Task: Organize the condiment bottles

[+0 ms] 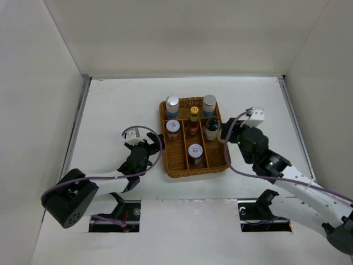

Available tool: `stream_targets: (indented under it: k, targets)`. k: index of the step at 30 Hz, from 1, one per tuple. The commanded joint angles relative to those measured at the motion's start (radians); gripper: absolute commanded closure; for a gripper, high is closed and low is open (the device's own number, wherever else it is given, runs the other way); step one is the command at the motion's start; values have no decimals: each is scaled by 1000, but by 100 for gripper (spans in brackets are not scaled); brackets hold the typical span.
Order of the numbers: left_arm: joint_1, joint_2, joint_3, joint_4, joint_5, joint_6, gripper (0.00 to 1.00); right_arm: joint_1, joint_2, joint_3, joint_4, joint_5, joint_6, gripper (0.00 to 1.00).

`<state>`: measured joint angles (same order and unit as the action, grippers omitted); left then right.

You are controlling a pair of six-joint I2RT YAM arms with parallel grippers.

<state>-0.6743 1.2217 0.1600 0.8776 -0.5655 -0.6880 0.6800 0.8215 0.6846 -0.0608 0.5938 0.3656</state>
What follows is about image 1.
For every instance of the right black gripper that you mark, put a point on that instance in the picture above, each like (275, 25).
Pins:
(225, 127)

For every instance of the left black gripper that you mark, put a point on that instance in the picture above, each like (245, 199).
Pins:
(151, 147)

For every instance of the black knob white powder bottle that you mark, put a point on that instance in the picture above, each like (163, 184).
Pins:
(212, 128)

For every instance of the dark paste jar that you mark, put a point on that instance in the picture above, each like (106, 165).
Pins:
(172, 127)
(195, 152)

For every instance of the tall blue label jar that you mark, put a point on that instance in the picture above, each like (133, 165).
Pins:
(208, 105)

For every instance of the red sauce bottle yellow cap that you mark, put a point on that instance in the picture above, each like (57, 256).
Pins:
(193, 123)

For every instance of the dark cap salt shaker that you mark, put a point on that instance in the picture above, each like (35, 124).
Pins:
(221, 136)

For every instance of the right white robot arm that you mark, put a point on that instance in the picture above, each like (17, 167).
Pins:
(324, 211)

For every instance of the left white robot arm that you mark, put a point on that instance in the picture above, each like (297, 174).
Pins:
(69, 200)

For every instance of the brown wicker divided tray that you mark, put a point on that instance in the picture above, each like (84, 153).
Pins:
(176, 158)

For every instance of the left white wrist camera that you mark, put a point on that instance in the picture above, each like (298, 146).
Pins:
(132, 137)

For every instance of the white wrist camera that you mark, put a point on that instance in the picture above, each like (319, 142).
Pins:
(132, 137)
(256, 116)

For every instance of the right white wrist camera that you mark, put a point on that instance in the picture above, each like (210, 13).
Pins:
(256, 116)

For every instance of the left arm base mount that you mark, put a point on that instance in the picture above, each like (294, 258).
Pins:
(123, 218)

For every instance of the right aluminium table rail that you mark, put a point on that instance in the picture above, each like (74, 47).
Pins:
(296, 126)

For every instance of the aluminium table rail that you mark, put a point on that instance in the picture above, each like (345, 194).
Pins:
(296, 126)
(75, 127)

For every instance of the left aluminium table rail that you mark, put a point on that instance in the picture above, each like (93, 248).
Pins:
(75, 127)

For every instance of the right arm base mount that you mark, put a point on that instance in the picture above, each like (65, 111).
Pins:
(256, 216)

